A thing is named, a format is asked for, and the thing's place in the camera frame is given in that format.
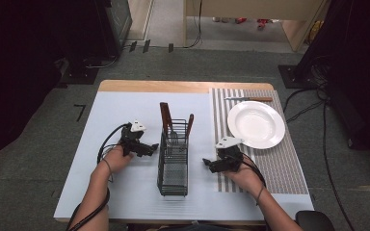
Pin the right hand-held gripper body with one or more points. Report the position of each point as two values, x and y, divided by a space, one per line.
230 158

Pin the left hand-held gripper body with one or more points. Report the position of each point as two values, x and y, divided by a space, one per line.
131 138

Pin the person's right hand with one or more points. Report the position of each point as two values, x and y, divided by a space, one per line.
245 178

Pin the person's left hand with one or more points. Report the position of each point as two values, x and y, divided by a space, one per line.
117 160

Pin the black wrist band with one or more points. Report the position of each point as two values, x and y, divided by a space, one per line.
260 194
109 166

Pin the white plate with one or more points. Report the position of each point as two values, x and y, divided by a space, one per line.
256 124

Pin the striped grey placemat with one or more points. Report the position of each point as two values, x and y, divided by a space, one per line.
279 166

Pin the black chair seat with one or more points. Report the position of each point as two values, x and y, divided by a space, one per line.
314 221

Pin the dark cabinet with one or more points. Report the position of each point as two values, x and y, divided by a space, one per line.
115 22

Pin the light wooden desk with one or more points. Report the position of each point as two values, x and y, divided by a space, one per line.
253 8

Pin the black stand base plate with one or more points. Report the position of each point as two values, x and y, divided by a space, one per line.
290 77

